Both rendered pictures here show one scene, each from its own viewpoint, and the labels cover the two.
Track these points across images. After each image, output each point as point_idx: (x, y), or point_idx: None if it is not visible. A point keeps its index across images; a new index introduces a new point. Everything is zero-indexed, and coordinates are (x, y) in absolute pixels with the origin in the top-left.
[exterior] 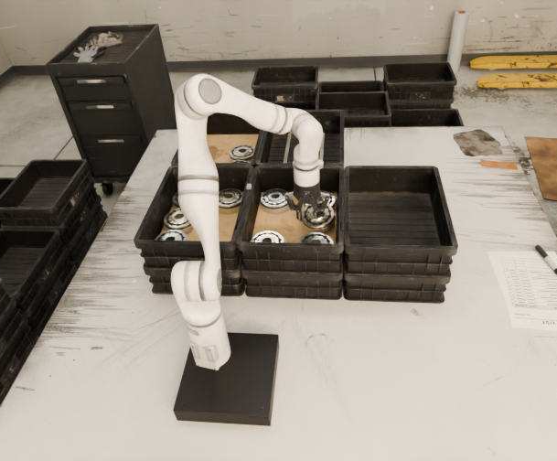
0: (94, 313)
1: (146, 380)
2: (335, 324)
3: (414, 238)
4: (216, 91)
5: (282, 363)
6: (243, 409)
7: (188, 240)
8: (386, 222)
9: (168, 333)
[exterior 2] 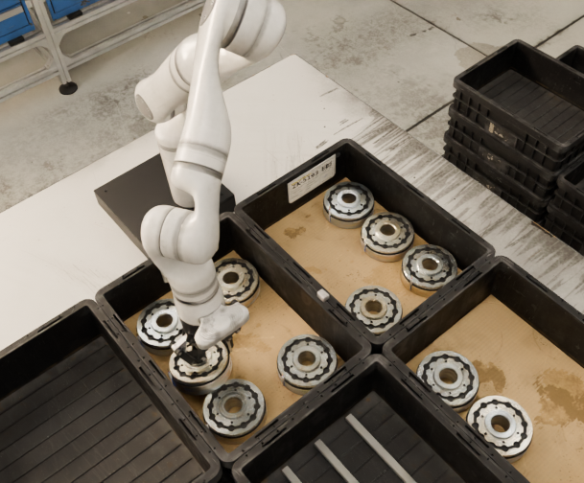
0: None
1: (242, 158)
2: None
3: (38, 462)
4: (204, 14)
5: (133, 251)
6: (119, 179)
7: (345, 231)
8: (104, 464)
9: None
